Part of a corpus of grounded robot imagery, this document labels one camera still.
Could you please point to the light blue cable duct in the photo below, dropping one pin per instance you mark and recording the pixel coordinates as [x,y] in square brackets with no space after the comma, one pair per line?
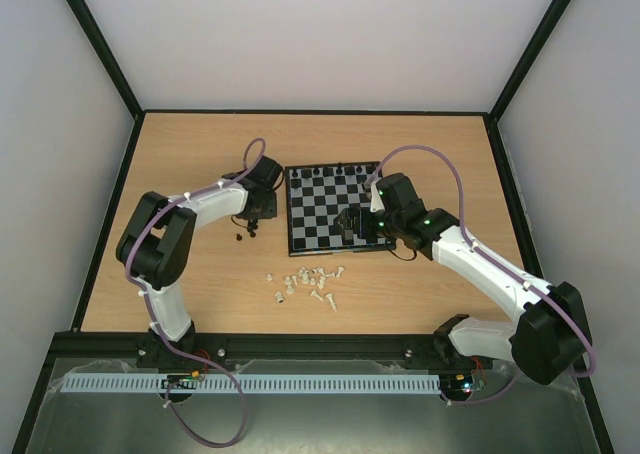
[252,384]

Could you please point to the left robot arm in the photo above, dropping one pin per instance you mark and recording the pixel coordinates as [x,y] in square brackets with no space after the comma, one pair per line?
[155,246]

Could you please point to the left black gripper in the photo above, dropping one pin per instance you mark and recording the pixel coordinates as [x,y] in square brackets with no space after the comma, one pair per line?
[270,212]

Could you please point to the clear plastic sheet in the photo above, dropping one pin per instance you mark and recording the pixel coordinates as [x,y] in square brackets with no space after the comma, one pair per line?
[565,381]

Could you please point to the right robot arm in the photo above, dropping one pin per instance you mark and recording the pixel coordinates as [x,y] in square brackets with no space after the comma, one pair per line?
[547,331]

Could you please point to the black grey chessboard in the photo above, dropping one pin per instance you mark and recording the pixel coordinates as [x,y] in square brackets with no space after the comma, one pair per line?
[312,208]

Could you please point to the black aluminium frame rail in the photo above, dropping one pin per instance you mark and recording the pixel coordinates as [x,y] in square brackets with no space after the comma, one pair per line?
[315,346]

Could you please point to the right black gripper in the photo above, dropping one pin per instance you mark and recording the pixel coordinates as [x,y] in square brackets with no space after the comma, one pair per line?
[355,221]

